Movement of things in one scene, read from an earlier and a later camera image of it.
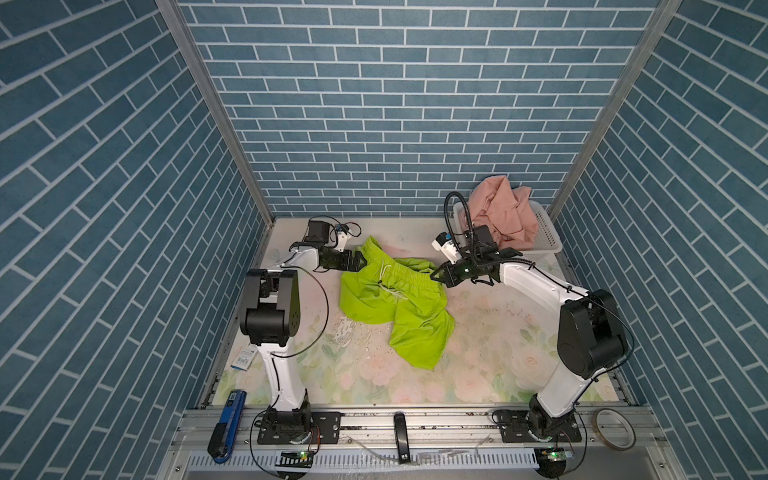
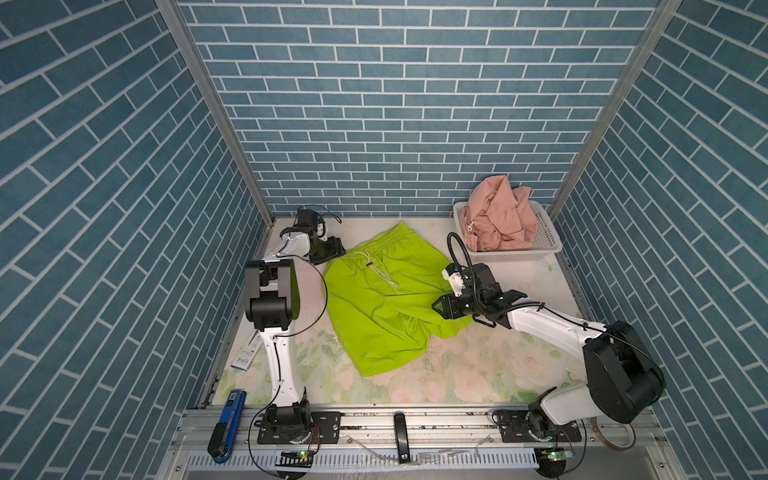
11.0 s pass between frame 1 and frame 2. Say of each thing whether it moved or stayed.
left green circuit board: stayed
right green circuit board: stayed
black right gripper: moved
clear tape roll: stayed
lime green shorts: moved
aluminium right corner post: stayed
